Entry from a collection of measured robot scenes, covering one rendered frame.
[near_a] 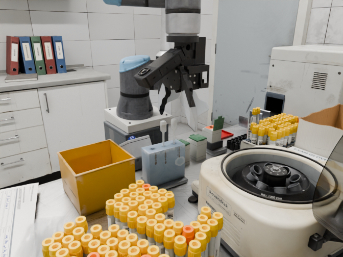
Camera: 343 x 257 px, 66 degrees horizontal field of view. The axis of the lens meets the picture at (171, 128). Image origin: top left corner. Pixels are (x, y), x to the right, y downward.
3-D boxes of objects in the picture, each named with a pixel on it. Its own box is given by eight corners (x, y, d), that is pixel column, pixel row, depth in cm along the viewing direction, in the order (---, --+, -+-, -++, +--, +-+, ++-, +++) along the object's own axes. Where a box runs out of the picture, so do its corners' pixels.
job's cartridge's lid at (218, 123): (223, 114, 80) (225, 114, 80) (221, 128, 83) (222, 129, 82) (214, 116, 78) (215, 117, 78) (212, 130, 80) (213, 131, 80)
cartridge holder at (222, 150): (207, 143, 91) (207, 133, 89) (226, 152, 84) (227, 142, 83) (195, 147, 88) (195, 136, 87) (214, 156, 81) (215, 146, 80)
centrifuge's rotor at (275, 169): (268, 173, 61) (272, 144, 59) (334, 211, 48) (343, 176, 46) (214, 190, 54) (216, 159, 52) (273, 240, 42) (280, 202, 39)
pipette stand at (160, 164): (173, 170, 73) (173, 136, 70) (188, 182, 67) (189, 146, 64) (140, 181, 68) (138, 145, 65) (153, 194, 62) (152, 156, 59)
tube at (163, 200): (168, 256, 45) (167, 202, 41) (158, 256, 45) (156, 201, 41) (169, 249, 46) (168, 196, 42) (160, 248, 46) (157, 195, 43)
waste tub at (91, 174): (113, 172, 72) (110, 138, 68) (138, 196, 62) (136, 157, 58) (62, 189, 65) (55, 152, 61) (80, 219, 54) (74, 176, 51)
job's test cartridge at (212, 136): (210, 142, 88) (211, 124, 86) (220, 146, 85) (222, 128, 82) (201, 144, 86) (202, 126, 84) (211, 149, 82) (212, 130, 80)
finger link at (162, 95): (176, 112, 72) (188, 88, 65) (157, 115, 69) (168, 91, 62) (171, 103, 74) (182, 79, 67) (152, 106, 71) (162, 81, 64)
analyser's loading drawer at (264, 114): (269, 115, 113) (271, 103, 111) (284, 119, 108) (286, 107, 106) (238, 125, 101) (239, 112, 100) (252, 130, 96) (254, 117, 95)
